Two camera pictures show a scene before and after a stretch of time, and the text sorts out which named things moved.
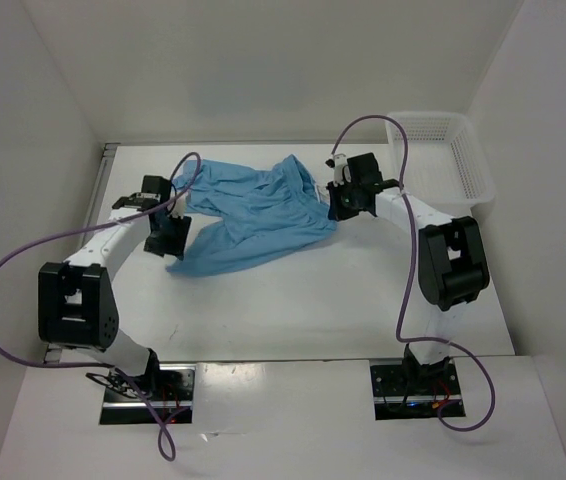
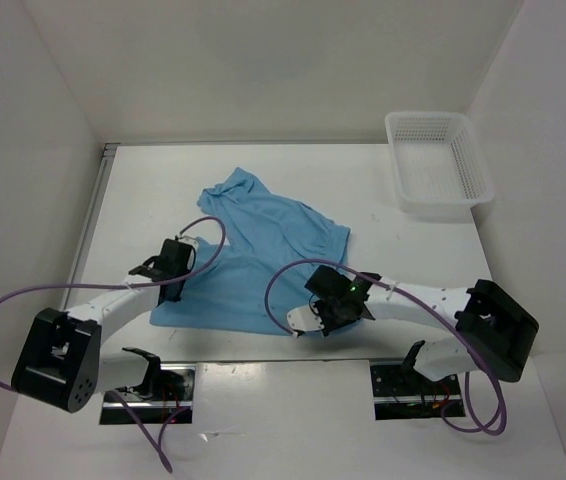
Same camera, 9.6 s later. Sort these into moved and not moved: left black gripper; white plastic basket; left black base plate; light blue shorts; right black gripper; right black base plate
Moved: left black gripper; right black gripper; light blue shorts
Not moved: right black base plate; white plastic basket; left black base plate
